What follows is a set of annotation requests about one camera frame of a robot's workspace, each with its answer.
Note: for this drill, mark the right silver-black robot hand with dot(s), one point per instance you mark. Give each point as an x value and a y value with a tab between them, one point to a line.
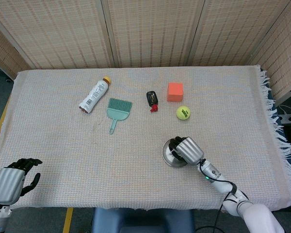
190	150

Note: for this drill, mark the left silver-black robot hand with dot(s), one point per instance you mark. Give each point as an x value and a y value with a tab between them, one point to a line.
7	184

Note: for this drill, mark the silver metal plate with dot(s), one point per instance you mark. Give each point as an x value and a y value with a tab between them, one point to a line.
166	159

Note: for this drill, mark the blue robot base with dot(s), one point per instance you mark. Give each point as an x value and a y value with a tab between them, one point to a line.
140	221

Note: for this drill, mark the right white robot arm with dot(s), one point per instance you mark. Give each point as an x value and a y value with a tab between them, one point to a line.
252	213

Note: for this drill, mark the yellow tennis ball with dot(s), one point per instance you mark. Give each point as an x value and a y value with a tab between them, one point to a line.
183	112

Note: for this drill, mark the orange cube block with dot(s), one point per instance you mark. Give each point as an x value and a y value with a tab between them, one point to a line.
175	92

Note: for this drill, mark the black bottle with red cap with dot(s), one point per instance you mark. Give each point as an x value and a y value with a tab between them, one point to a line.
151	98

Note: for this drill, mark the teal plastic hand brush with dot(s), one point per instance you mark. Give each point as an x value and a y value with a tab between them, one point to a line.
118	112

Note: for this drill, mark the beige waffle-weave tablecloth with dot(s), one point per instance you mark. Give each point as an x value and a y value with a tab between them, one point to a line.
87	157

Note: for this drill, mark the white-label bottle with yellow cap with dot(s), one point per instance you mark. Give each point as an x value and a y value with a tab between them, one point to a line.
95	95

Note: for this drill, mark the woven bamboo folding screen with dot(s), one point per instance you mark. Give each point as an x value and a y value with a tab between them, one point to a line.
148	31

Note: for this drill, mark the white metal bracket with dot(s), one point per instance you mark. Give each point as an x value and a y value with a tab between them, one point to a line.
288	118

